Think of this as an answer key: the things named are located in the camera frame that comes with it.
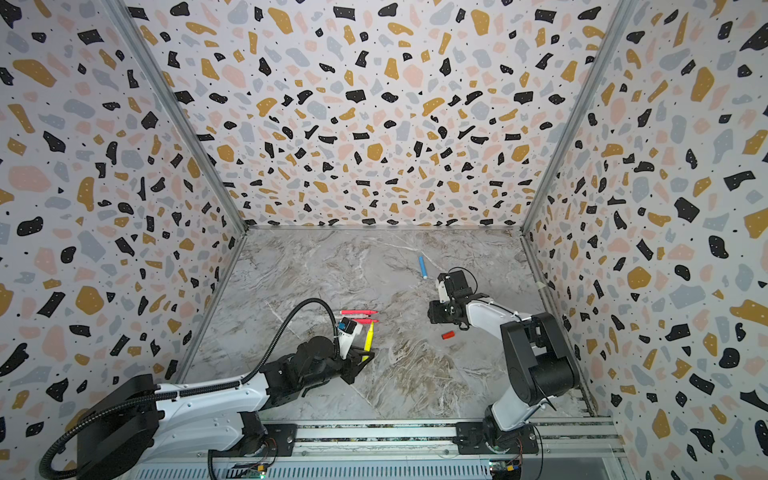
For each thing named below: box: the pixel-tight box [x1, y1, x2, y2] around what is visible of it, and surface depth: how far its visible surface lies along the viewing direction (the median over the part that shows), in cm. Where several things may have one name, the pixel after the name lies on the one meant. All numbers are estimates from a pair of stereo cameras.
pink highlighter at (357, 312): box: [339, 310, 379, 315], surface depth 99 cm
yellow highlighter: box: [362, 321, 375, 362], surface depth 79 cm
